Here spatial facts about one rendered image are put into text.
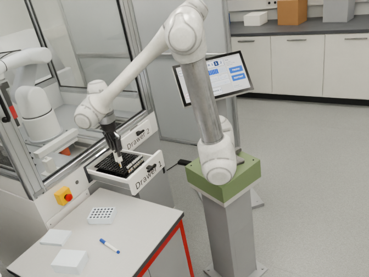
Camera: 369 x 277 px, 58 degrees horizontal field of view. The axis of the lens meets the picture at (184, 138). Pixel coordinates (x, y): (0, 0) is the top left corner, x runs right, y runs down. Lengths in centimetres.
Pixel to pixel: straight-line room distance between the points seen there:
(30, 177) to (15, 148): 17
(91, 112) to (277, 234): 169
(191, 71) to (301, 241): 165
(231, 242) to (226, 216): 20
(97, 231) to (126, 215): 16
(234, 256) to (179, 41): 135
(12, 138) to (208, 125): 87
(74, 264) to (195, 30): 106
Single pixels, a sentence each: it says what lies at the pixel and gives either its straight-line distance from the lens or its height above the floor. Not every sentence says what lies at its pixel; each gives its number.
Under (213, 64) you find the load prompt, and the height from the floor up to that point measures 116.
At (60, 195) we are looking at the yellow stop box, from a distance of 182.
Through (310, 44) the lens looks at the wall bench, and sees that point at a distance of 420.
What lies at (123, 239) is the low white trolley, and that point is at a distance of 164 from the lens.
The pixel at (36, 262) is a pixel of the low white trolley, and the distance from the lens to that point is 174.
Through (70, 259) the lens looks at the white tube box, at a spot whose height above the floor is 81.
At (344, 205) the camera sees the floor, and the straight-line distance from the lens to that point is 288.
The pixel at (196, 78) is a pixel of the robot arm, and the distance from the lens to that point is 129.
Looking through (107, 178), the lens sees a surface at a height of 87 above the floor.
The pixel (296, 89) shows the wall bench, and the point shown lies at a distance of 441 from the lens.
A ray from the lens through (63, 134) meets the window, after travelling 184.
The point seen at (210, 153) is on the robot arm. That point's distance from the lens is 143.
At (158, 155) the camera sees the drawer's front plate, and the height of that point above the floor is 91.
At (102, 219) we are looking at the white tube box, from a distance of 174.
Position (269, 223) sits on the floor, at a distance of 267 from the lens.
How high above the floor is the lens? 186
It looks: 29 degrees down
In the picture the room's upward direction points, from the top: 10 degrees counter-clockwise
